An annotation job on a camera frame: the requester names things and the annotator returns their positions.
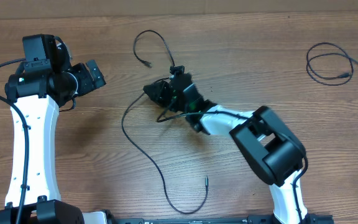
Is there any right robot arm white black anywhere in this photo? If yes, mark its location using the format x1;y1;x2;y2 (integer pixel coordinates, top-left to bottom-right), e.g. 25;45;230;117
143;66;308;223

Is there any thin black split cable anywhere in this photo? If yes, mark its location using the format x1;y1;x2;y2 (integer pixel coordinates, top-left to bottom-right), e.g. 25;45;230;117
306;42;358;87

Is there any thick black USB cable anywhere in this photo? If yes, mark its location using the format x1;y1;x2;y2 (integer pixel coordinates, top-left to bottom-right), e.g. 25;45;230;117
121;29;209;215

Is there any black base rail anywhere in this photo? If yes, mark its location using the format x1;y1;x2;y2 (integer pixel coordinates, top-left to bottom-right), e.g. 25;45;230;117
82;210;335;224

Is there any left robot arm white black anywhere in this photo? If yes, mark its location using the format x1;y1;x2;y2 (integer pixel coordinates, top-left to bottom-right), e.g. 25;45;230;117
0;34;114;223

